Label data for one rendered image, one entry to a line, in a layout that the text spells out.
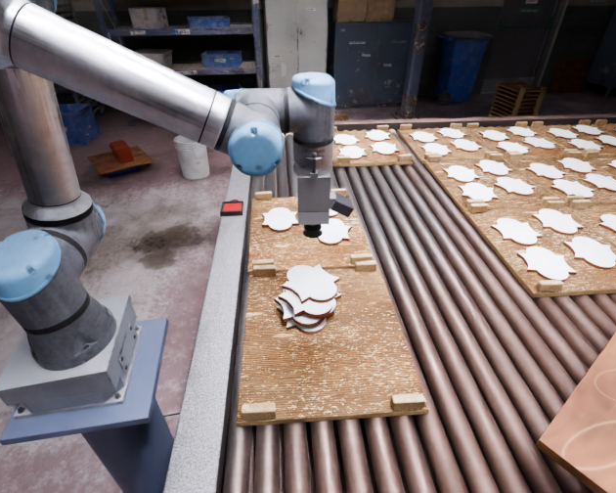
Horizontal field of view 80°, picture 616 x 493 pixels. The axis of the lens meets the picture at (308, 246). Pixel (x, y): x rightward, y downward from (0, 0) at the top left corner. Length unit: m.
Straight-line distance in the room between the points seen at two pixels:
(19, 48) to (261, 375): 0.61
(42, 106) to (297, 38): 4.90
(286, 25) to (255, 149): 4.99
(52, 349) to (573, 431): 0.86
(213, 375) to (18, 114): 0.56
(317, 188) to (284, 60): 4.86
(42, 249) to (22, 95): 0.24
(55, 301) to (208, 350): 0.31
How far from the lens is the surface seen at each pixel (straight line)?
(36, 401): 0.92
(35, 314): 0.78
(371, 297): 0.92
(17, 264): 0.75
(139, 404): 0.88
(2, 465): 2.10
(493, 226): 1.28
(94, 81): 0.54
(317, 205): 0.72
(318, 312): 0.79
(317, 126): 0.66
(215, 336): 0.88
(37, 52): 0.56
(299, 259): 1.02
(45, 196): 0.81
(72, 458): 1.96
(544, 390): 0.90
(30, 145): 0.77
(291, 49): 5.51
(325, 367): 0.78
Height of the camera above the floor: 1.57
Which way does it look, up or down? 36 degrees down
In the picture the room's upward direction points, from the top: straight up
